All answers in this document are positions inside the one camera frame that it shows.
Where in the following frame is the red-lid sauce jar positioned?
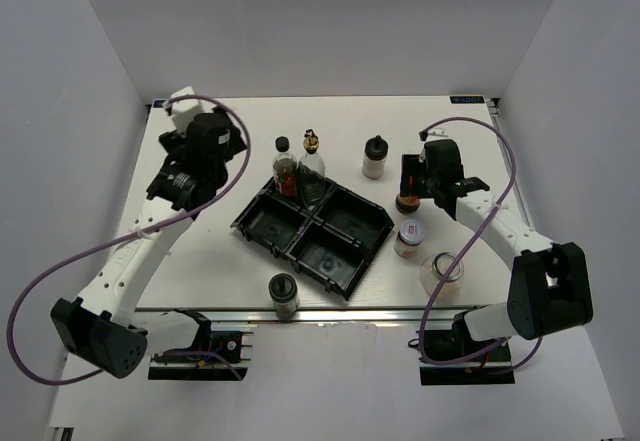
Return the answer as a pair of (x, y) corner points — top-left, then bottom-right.
(395, 194), (421, 215)

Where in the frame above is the grey-lid spice jar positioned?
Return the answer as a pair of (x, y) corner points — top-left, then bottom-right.
(394, 219), (426, 258)

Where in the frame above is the red-label black-cap bottle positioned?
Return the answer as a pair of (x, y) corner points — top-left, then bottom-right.
(272, 136), (298, 199)

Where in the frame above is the clear glass oil bottle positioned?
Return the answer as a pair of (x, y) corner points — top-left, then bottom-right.
(299, 129), (326, 210)

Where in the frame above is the black-cap pepper grinder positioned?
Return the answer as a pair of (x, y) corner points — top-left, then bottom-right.
(268, 273), (299, 319)

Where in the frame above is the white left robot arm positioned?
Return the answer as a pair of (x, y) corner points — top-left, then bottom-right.
(51, 107), (247, 379)

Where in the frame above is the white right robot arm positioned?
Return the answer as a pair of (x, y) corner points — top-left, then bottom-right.
(400, 139), (593, 360)

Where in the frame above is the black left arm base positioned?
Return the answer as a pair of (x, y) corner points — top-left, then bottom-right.
(147, 318), (253, 382)

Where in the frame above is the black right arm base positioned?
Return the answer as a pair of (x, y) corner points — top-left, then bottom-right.
(407, 311), (515, 387)

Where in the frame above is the white shaker black cap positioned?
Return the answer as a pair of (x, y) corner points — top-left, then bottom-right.
(362, 135), (389, 179)

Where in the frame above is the blue right table sticker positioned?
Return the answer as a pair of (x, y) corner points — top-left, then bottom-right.
(449, 95), (485, 104)

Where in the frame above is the round clear glass jar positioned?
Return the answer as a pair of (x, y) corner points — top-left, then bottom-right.
(419, 252), (464, 299)

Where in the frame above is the black four-compartment tray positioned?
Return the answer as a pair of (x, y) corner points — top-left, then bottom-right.
(231, 179), (394, 301)

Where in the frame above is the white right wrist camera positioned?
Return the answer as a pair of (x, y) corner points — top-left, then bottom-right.
(419, 128), (449, 142)

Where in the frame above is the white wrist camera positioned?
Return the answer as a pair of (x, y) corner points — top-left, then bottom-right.
(162, 99), (204, 135)
(419, 128), (449, 142)

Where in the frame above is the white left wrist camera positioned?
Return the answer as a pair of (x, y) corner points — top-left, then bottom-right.
(162, 99), (204, 135)

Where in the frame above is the aluminium right table rail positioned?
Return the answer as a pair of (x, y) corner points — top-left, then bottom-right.
(486, 98), (534, 228)

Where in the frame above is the aluminium table rail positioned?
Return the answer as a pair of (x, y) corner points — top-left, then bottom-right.
(133, 305), (487, 324)
(486, 98), (534, 228)

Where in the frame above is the aluminium front table rail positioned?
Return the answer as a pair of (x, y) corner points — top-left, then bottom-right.
(133, 305), (487, 324)

